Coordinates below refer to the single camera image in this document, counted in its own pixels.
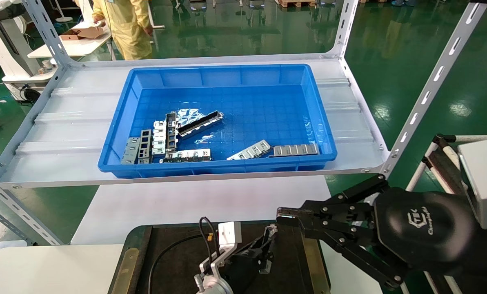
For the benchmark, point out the white background table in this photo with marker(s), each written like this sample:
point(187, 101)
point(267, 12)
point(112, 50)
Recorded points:
point(76, 47)

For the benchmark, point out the light grey right wrist camera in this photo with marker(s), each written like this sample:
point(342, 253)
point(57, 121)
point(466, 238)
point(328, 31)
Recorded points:
point(486, 179)

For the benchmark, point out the light grey wrist camera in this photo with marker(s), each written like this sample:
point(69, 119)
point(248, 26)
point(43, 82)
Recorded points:
point(230, 234)
point(486, 179)

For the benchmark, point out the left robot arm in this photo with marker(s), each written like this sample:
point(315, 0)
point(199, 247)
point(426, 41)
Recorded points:
point(214, 288)

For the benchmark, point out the white paper cup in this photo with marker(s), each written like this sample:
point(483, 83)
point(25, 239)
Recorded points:
point(46, 64)

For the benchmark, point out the white machine pedestal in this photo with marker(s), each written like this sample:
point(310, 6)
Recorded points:
point(6, 45)

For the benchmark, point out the dark channel-shaped metal part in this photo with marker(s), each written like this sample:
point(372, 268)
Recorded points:
point(268, 266)

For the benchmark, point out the crumpled silver foil bag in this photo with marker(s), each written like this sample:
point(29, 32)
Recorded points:
point(189, 116)

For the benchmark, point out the dark grey windowed metal part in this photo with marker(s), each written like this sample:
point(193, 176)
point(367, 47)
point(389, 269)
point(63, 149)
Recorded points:
point(145, 145)

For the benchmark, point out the wooden pallet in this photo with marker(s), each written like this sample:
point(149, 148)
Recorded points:
point(296, 3)

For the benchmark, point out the long dark channel metal part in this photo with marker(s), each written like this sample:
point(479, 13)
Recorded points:
point(200, 123)

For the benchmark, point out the black flat container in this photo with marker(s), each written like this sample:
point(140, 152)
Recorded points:
point(178, 277)

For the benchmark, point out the dark slotted metal part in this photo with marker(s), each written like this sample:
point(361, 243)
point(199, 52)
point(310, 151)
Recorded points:
point(171, 131)

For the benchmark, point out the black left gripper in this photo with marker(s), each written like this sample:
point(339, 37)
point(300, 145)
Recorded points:
point(241, 271)

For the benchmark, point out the light silver slotted metal part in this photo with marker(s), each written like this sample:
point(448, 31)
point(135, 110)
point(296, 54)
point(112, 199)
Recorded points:
point(249, 150)

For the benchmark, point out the white slotted metal part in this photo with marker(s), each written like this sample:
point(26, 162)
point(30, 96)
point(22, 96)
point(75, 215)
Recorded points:
point(159, 136)

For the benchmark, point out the white metal shelf rack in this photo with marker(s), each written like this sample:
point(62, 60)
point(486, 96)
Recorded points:
point(76, 122)

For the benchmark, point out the person in yellow coat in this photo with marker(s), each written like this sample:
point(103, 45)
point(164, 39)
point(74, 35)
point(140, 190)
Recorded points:
point(125, 24)

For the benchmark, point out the flat grey ribbed metal part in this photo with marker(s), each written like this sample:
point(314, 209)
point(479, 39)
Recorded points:
point(294, 150)

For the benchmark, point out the blue plastic bin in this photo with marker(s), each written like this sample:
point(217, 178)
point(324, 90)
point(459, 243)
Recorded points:
point(267, 102)

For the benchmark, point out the light grey left wrist camera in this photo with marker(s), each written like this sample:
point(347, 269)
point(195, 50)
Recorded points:
point(230, 234)

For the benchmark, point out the white table with legs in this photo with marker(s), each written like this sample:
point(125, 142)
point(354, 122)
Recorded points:
point(155, 14)

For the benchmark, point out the cardboard box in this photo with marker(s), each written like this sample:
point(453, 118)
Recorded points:
point(80, 34)

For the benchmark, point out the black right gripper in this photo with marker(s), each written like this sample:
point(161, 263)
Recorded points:
point(423, 230)

